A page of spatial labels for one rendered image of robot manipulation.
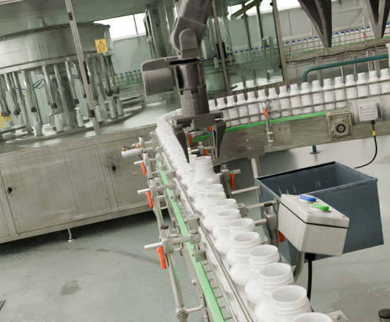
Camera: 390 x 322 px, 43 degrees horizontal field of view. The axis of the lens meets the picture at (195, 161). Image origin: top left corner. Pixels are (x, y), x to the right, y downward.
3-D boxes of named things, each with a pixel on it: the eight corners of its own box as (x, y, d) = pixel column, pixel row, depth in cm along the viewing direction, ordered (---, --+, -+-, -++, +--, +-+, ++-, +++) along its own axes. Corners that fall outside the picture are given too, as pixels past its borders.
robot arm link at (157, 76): (195, 27, 97) (190, 29, 105) (136, 36, 95) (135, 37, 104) (204, 89, 99) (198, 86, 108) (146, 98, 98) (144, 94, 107)
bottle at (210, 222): (214, 274, 96) (198, 193, 93) (245, 269, 96) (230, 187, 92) (214, 289, 90) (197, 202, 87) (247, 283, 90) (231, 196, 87)
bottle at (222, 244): (222, 317, 80) (203, 220, 77) (233, 298, 86) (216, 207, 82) (258, 318, 78) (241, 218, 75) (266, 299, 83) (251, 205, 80)
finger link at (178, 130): (176, 161, 109) (170, 119, 107) (208, 156, 110) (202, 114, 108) (179, 167, 103) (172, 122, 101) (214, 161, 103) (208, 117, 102)
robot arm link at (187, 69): (204, 56, 100) (200, 57, 105) (170, 61, 99) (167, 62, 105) (208, 91, 101) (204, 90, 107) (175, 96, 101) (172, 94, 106)
